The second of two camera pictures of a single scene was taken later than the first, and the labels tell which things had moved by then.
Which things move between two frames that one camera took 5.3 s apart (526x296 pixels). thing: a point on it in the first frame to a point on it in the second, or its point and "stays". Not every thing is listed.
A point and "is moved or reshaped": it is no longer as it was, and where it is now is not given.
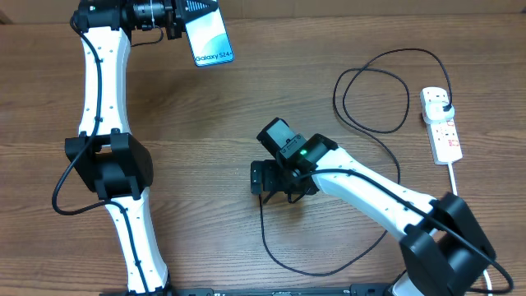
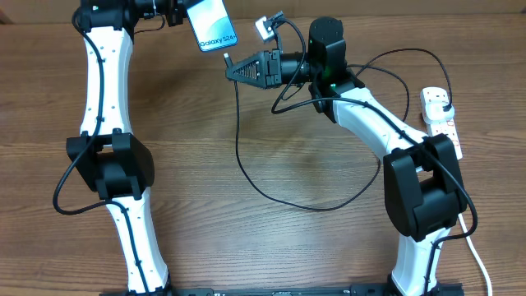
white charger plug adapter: [434, 112] stays
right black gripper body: [279, 181] to [274, 64]
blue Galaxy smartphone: [209, 39] is moved or reshaped
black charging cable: [362, 68] to [380, 69]
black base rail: [322, 289] stays
